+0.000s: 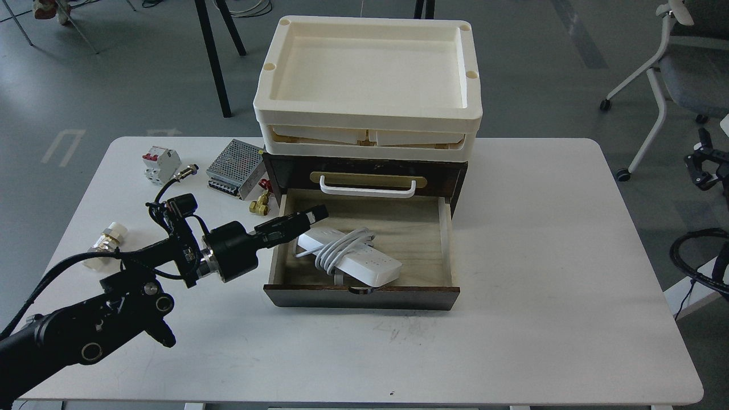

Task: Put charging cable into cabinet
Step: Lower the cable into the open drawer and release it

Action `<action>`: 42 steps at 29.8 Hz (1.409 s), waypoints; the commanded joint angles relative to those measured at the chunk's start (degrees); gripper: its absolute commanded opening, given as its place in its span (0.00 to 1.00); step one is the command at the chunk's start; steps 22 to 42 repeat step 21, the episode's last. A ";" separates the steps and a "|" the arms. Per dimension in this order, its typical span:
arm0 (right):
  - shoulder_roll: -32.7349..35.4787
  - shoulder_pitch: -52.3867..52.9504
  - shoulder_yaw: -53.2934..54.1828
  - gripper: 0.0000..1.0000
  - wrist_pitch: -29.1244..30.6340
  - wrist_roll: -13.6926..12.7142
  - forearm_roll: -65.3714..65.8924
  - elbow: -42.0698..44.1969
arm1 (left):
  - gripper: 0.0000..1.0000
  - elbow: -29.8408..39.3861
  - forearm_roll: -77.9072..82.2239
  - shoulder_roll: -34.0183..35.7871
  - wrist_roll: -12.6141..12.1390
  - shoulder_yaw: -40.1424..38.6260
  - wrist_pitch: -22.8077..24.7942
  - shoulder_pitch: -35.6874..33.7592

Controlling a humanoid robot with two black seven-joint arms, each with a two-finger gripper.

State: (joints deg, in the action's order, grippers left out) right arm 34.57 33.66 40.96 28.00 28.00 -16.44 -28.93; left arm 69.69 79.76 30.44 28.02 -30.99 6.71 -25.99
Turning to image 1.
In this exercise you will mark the cream plastic stacked tray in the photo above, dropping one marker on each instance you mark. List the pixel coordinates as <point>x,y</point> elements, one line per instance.
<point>370,88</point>

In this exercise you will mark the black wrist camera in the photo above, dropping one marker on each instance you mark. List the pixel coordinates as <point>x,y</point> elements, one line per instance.
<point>165,214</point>

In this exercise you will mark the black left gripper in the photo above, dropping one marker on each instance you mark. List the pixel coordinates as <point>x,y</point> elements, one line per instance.
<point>230,251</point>

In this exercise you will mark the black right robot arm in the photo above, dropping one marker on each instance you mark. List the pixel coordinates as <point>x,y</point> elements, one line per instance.
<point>706,167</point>

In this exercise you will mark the white circuit breaker red switches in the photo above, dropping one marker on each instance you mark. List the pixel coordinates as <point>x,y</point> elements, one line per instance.
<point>160,164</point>

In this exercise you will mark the brass valve red handle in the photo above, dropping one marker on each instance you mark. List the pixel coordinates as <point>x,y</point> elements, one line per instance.
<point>260,206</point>

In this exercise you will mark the white power strip with cable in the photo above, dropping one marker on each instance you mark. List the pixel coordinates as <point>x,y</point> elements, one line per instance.
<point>353,254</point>

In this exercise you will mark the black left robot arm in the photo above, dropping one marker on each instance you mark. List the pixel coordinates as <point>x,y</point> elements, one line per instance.
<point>132,300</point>

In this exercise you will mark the metal pipe fitting white caps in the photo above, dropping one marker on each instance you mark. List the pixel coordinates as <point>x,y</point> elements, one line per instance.
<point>110,238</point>

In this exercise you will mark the open wooden drawer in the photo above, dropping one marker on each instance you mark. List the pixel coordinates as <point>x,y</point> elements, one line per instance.
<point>416,231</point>

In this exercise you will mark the white office chair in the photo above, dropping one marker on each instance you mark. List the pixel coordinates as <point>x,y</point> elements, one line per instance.
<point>695,76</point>

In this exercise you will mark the metal mesh power supply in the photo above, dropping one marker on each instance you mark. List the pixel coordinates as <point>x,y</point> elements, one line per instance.
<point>237,169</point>

